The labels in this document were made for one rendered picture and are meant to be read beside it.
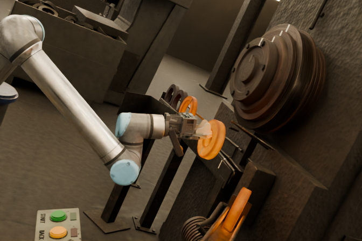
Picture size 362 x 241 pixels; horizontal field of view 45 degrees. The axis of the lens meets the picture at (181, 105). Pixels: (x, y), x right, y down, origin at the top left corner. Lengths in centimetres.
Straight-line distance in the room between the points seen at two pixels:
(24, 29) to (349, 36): 118
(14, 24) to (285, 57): 99
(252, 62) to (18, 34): 91
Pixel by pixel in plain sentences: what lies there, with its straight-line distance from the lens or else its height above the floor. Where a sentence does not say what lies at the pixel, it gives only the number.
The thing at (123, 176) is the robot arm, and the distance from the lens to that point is 146.
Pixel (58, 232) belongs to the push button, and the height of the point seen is 61.
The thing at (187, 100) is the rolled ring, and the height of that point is 76.
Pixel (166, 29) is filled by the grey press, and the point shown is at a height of 98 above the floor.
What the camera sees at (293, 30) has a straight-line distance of 185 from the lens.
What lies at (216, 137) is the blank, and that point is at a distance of 163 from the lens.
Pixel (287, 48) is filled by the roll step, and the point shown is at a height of 125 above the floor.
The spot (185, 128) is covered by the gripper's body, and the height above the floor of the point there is 84.
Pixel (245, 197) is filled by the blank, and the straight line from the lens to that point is 145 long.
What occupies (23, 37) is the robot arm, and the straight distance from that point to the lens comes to 145.
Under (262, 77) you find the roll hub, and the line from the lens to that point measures 174.
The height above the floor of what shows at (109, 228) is 1.
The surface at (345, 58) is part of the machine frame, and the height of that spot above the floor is 131.
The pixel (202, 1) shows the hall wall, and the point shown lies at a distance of 1226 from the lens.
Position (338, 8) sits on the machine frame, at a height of 149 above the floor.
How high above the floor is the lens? 122
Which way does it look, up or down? 11 degrees down
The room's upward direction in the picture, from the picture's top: 24 degrees clockwise
